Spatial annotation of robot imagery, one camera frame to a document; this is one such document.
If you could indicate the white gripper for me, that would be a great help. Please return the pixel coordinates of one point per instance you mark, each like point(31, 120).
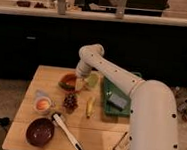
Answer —
point(82, 69)

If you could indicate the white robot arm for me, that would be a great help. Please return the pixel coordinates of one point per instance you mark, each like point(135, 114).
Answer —
point(153, 120)

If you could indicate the light green bowl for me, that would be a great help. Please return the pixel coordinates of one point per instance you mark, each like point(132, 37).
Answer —
point(92, 80)

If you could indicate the red bowl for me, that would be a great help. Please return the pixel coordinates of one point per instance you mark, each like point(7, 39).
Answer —
point(70, 83)

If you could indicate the dark maroon bowl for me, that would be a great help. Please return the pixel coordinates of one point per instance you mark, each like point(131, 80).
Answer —
point(40, 132)

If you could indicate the green tray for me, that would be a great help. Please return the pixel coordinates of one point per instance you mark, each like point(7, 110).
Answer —
point(108, 89)

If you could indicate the dark grape bunch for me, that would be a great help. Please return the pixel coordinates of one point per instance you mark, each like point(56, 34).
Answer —
point(70, 102)

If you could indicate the yellow banana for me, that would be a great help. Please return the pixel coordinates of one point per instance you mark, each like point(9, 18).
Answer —
point(90, 105)

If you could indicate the grey sponge block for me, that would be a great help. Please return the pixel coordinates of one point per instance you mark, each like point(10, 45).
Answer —
point(117, 101)

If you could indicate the clear cup with orange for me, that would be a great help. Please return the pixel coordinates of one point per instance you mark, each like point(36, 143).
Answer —
point(42, 103)

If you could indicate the brown patterned box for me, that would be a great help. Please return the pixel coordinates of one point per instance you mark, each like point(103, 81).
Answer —
point(123, 143)

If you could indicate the white handled spatula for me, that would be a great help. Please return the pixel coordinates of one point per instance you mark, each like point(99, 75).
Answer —
point(70, 136)

